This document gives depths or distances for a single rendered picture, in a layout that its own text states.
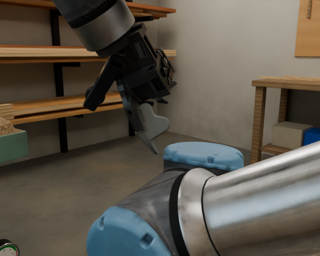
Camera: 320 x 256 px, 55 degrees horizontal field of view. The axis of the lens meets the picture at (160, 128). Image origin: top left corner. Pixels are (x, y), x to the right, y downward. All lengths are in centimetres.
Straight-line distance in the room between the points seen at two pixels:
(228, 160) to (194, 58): 351
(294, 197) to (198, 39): 370
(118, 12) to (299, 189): 33
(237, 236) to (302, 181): 9
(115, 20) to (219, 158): 27
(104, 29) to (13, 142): 39
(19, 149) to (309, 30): 294
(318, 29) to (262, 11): 60
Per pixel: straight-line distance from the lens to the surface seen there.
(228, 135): 382
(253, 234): 35
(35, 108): 292
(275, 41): 347
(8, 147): 76
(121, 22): 47
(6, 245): 76
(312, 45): 331
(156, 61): 50
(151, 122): 53
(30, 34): 342
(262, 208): 34
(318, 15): 332
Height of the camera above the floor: 107
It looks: 13 degrees down
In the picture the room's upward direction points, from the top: straight up
